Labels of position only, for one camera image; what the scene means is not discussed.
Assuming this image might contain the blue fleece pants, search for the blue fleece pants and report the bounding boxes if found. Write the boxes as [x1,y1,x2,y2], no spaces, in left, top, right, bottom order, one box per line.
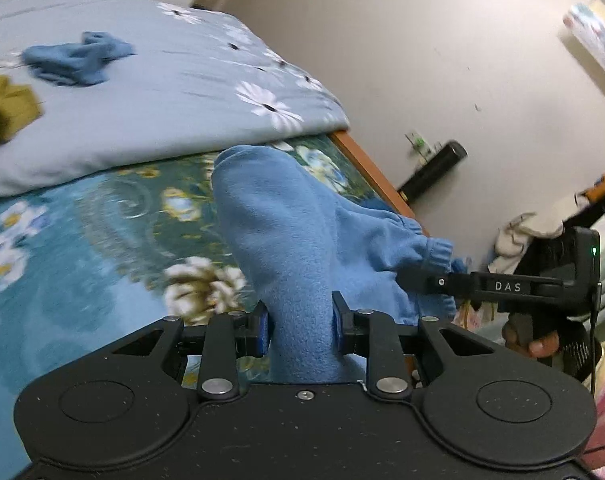
[210,144,472,386]

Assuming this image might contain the black cable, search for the black cable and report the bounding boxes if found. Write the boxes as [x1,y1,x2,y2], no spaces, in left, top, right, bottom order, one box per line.
[588,282,604,397]

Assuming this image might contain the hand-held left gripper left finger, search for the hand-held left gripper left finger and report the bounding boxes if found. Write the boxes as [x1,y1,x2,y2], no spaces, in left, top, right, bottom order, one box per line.
[101,301,274,402]

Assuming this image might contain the light blue floral duvet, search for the light blue floral duvet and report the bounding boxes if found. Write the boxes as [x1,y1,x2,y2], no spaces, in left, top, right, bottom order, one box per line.
[0,0,349,204]

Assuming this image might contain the olive green garment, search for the olive green garment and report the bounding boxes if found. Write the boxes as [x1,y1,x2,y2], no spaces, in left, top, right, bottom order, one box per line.
[0,64,44,152]

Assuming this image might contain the small blue fleece garment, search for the small blue fleece garment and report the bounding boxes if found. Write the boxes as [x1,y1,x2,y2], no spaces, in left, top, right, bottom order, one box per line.
[21,31,136,87]

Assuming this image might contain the wall poster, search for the wall poster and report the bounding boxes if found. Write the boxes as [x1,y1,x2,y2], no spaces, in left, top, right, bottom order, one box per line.
[562,2,605,92]

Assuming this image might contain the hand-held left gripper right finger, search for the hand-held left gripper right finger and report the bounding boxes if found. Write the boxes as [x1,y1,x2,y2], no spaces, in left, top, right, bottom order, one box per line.
[331,291,504,402]

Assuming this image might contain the pile of clothes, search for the pile of clothes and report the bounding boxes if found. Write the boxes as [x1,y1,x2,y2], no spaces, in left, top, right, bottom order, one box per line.
[486,170,605,277]

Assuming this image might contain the teal floral bed sheet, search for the teal floral bed sheet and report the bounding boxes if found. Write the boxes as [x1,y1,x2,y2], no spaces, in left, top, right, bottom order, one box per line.
[0,132,424,413]

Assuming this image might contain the wooden bed frame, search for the wooden bed frame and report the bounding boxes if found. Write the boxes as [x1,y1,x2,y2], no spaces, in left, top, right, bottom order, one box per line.
[329,131,429,237]

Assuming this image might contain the black cylinder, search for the black cylinder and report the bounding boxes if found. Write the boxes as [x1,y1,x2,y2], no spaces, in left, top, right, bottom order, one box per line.
[396,140,469,202]

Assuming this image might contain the wall socket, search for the wall socket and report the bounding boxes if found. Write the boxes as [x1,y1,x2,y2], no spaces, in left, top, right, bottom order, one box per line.
[404,131,442,165]

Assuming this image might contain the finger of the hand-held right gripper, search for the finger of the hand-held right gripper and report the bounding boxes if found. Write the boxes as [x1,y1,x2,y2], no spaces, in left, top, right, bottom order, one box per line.
[396,264,534,307]

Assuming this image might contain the person's right hand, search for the person's right hand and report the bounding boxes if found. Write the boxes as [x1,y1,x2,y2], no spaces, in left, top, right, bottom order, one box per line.
[501,321,561,361]

